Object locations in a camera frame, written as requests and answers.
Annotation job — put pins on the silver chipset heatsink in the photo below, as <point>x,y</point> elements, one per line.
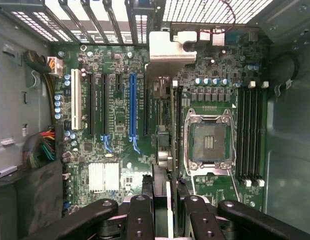
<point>97,177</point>

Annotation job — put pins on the long black expansion slot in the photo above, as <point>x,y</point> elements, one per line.
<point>146,112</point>
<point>105,105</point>
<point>91,105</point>

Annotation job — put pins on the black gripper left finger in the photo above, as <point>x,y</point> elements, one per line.
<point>139,220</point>

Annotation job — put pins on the black ram slot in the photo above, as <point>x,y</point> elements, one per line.
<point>240,130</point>
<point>253,130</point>
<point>260,130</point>
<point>247,130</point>

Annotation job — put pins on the short black expansion slot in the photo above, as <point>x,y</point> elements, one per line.
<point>119,82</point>

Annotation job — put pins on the black and silver pc case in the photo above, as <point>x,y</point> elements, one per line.
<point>290,150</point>

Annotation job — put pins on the blue expansion slot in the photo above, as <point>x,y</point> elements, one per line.
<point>133,105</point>

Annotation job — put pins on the green motherboard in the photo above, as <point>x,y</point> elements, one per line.
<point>114,112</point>

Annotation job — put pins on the grey power supply unit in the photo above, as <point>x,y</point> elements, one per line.
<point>9,100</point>

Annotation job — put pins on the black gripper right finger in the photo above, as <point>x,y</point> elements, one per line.
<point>204,220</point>

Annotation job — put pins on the white expansion slot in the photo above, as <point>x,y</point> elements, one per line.
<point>75,100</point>

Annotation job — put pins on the cpu socket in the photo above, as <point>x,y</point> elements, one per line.
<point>209,142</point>

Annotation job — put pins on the black plastic shroud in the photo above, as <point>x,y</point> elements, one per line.
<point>39,195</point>

